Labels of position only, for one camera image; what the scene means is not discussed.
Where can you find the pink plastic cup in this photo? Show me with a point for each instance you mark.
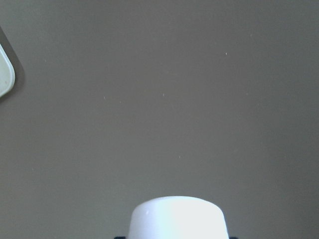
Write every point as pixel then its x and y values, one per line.
pixel 177 217

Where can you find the beige plastic tray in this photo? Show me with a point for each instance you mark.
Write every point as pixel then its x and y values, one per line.
pixel 7 73

